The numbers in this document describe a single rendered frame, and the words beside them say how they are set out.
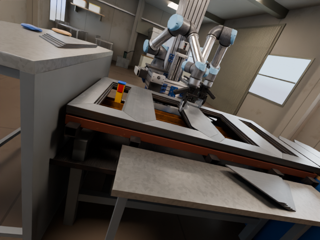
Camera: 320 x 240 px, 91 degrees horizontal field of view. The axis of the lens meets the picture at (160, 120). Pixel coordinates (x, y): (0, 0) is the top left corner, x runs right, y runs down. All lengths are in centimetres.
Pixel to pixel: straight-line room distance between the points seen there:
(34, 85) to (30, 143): 22
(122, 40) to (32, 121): 926
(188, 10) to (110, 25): 799
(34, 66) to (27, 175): 43
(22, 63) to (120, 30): 926
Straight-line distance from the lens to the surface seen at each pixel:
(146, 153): 77
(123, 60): 822
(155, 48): 166
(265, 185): 95
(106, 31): 983
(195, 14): 208
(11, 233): 119
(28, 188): 90
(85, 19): 995
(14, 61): 65
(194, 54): 135
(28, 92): 65
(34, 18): 631
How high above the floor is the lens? 119
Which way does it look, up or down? 22 degrees down
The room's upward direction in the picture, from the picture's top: 20 degrees clockwise
